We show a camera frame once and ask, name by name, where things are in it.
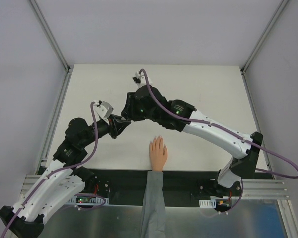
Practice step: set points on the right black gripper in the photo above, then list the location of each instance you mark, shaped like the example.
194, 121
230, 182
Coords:
128, 106

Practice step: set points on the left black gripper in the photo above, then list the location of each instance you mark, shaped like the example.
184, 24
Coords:
113, 126

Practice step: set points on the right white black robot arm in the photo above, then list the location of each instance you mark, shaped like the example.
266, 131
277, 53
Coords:
184, 117

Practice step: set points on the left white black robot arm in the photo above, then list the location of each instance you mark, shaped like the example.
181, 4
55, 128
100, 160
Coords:
64, 178

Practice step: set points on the grey sleeved forearm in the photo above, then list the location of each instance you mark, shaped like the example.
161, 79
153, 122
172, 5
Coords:
153, 214

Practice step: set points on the mannequin hand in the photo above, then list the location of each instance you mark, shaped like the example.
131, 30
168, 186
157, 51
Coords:
158, 154

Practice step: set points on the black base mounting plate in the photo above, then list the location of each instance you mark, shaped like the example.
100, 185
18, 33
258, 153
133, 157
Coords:
180, 188

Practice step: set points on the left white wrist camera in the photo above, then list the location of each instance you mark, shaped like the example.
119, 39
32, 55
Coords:
103, 109

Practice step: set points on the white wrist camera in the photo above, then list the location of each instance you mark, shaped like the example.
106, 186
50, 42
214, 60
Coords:
140, 79
103, 109

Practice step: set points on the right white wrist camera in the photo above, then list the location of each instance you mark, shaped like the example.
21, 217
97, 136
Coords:
140, 79

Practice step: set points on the left aluminium frame post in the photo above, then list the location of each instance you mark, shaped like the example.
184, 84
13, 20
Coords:
49, 35

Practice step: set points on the aluminium frame post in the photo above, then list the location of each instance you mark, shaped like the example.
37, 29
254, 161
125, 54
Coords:
49, 35
265, 34

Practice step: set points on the left white cable duct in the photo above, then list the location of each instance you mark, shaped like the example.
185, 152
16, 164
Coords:
89, 200

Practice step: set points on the white cable duct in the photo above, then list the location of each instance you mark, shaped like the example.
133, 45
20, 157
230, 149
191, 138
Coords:
211, 203
89, 200

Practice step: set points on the right aluminium frame post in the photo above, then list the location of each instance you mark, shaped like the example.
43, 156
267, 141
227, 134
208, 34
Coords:
265, 34

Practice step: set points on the right white cable duct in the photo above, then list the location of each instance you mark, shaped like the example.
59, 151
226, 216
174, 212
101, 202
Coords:
211, 203

